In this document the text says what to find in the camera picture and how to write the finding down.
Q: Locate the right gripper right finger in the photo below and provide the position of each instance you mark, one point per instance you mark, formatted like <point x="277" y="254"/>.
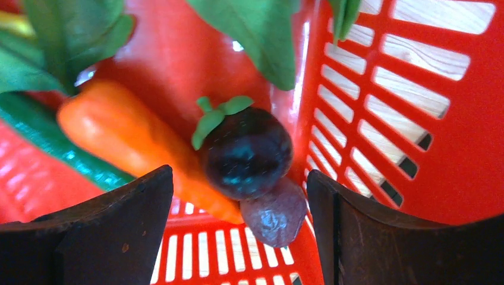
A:
<point x="361" y="241"/>

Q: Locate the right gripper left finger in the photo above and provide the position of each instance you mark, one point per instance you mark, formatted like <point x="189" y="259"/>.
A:
<point x="113" y="238"/>

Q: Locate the dark brown toy fruit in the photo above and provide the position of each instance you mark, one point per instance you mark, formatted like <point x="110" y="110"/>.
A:
<point x="275" y="218"/>

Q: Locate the orange toy carrot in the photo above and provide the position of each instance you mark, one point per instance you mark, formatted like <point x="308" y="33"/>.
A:
<point x="107" y="120"/>

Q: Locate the dark purple toy plum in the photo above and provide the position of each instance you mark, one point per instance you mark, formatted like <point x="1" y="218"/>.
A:
<point x="244" y="149"/>

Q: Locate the green toy cucumber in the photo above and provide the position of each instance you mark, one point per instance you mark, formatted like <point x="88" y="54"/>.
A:
<point x="36" y="122"/>

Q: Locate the green toy lettuce leaf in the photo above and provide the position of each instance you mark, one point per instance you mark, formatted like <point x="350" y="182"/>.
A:
<point x="73" y="35"/>

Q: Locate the single yellow toy banana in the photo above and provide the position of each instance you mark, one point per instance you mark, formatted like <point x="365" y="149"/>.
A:
<point x="18" y="24"/>

